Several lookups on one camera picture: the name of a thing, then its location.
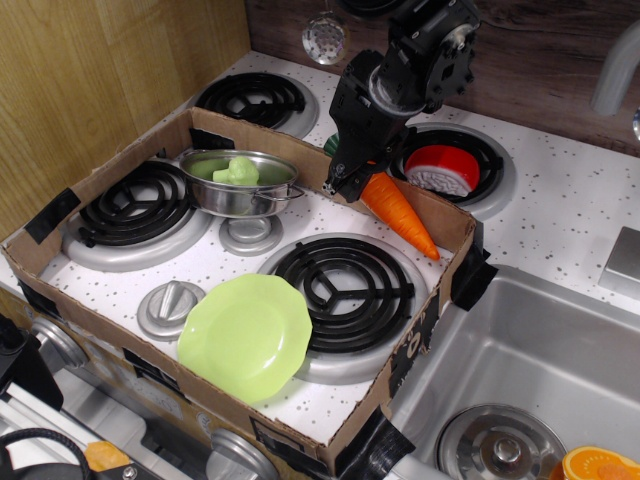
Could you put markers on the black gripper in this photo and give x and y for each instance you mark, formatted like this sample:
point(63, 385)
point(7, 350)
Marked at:
point(370, 127)

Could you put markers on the orange toy carrot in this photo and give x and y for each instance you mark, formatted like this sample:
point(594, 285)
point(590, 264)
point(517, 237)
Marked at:
point(385, 200)

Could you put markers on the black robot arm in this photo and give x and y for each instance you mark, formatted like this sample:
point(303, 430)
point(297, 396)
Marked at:
point(430, 50)

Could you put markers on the light green plastic plate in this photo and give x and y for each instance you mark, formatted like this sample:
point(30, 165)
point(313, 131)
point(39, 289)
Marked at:
point(248, 336)

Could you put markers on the red toy cheese wedge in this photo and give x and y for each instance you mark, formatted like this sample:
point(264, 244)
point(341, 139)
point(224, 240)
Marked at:
point(443, 169)

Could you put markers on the back right black burner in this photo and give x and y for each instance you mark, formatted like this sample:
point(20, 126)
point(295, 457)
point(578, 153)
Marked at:
point(497, 169)

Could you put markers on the black burner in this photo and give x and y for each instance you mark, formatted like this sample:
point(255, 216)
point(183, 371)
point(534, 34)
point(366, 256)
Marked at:
point(497, 169)
point(361, 294)
point(264, 99)
point(141, 221)

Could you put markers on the front right black burner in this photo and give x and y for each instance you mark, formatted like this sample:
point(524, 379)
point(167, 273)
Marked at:
point(361, 294)

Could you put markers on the green toy broccoli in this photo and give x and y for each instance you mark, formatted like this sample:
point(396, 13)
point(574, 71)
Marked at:
point(240, 171)

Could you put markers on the silver middle stove knob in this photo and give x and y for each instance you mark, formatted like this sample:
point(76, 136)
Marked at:
point(248, 237)

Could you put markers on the silver stove knob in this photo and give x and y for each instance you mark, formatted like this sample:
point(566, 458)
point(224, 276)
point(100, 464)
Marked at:
point(248, 237)
point(163, 311)

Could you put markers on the back left black burner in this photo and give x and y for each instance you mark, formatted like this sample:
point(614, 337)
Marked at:
point(264, 99)

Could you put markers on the hanging silver strainer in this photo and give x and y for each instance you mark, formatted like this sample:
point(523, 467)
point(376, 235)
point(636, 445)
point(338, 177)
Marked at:
point(325, 37)

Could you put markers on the small silver metal pot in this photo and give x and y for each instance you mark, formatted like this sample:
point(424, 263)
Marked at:
point(275, 189)

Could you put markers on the front left black burner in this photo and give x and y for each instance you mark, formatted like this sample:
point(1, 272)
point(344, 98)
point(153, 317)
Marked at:
point(141, 221)

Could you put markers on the brown cardboard fence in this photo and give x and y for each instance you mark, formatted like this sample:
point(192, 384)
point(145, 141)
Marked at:
point(32, 247)

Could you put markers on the silver front stove knob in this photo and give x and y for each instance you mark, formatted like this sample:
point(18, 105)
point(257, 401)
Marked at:
point(163, 311)

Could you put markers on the silver toy sink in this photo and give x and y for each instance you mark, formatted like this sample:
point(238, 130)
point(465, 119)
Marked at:
point(568, 359)

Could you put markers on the silver faucet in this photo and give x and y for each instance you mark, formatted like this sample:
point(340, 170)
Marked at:
point(617, 73)

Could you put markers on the silver pot lid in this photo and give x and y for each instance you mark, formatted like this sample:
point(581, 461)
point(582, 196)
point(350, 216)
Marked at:
point(496, 441)

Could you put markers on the silver oven dial right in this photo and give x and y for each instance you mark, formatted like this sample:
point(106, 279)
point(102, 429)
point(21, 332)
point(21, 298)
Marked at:
point(233, 457)

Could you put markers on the silver oven dial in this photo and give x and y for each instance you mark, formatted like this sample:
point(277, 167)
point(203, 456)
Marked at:
point(58, 349)
point(233, 457)

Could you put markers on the silver oven dial left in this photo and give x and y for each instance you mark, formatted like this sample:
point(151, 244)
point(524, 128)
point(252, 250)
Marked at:
point(58, 349)

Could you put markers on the orange slice toy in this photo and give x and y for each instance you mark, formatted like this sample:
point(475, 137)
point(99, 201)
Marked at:
point(595, 463)

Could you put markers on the black clamp device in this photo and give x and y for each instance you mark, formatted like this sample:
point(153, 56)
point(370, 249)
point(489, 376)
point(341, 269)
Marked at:
point(23, 365)

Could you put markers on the silver faucet handle block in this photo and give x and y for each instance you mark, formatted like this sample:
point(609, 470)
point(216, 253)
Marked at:
point(621, 271)

